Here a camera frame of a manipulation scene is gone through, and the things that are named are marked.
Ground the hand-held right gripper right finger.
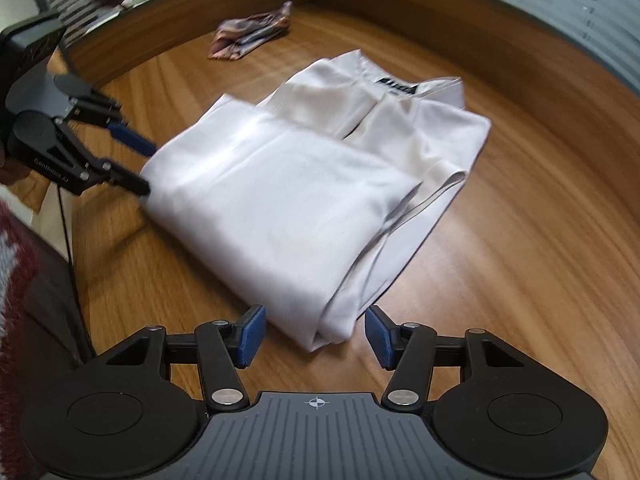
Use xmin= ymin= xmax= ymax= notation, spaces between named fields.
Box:
xmin=364 ymin=304 xmax=532 ymax=407

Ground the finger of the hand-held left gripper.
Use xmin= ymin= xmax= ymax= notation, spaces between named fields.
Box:
xmin=75 ymin=156 xmax=152 ymax=198
xmin=53 ymin=74 xmax=157 ymax=158

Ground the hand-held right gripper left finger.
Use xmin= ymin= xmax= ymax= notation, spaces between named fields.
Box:
xmin=104 ymin=304 xmax=268 ymax=407

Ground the patterned pink grey scarf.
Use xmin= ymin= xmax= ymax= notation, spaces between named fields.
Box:
xmin=209 ymin=1 xmax=295 ymax=63

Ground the white button shirt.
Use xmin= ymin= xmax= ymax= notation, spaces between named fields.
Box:
xmin=139 ymin=49 xmax=492 ymax=354

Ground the person's maroon knit sweater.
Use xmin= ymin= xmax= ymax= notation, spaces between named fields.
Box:
xmin=0 ymin=198 xmax=44 ymax=480

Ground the black cable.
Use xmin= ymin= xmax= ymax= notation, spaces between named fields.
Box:
xmin=56 ymin=184 xmax=97 ymax=362

